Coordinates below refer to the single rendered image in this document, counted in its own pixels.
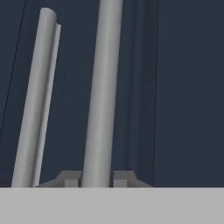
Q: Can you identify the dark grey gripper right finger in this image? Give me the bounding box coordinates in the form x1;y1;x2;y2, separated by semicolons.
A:
111;170;153;188

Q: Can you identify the long grey cabinet handle bar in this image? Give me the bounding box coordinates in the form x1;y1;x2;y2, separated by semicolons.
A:
10;7;62;188
80;0;124;188

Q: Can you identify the dark navy cabinet door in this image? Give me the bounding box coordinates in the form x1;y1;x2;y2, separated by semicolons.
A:
0;0;74;188
59;0;224;188

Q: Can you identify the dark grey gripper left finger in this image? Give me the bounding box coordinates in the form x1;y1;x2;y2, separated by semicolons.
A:
38;170;83;188

